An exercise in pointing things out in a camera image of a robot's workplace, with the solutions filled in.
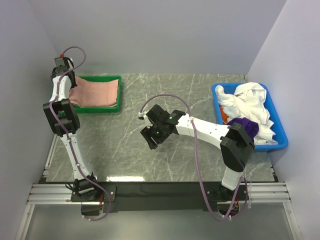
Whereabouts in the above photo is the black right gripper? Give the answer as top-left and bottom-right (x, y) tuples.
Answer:
(140, 122), (170, 150)

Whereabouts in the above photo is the pink towel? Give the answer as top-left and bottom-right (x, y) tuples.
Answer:
(69, 76), (120, 108)

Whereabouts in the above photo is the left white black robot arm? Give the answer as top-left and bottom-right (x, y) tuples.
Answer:
(42, 54), (101, 202)

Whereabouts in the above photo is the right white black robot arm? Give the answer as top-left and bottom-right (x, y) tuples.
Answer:
(138, 104), (255, 200)

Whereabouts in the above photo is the green plastic tray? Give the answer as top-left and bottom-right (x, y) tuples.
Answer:
(73, 75), (122, 114)

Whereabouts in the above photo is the orange towel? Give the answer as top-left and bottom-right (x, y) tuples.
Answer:
(219, 106), (229, 125)

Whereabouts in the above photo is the white crumpled towel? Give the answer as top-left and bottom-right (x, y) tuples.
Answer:
(215, 82), (278, 145)

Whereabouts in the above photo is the purple towel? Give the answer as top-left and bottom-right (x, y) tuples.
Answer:
(227, 117), (259, 141)

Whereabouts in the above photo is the blue plastic bin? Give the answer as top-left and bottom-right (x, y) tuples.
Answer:
(211, 82), (289, 153)

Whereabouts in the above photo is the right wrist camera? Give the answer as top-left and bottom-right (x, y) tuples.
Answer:
(138, 111), (149, 126)

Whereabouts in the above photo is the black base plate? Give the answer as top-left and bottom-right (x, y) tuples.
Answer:
(70, 181), (235, 213)

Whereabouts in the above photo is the aluminium frame rail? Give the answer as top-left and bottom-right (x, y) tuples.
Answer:
(15, 181), (303, 240)

